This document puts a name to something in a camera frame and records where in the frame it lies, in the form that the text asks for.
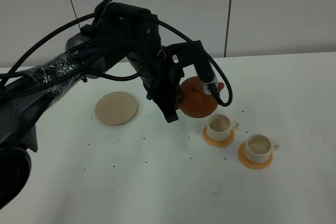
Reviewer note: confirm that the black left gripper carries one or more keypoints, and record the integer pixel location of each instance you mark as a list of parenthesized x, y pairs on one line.
[(135, 32)]

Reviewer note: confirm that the brown clay teapot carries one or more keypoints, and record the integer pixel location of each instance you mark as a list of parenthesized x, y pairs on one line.
[(193, 101)]

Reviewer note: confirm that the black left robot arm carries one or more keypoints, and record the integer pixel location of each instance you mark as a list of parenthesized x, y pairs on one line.
[(26, 95)]

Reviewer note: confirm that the beige round teapot saucer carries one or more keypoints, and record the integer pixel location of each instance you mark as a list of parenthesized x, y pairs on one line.
[(116, 108)]

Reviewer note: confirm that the white teacup far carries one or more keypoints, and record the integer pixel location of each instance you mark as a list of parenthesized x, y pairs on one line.
[(219, 127)]

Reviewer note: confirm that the white teacup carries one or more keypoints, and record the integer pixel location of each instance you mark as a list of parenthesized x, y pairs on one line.
[(258, 148), (219, 127)]

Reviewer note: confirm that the wooden coaster far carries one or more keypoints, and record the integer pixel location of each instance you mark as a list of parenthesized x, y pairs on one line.
[(214, 143)]

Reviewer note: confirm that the wooden coaster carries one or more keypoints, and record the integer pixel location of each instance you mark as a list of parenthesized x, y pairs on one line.
[(214, 143), (242, 158)]

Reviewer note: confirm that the wooden coaster near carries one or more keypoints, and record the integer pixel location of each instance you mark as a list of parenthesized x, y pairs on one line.
[(242, 158)]

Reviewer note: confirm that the white teacup near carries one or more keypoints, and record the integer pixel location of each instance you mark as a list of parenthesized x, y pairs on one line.
[(258, 148)]

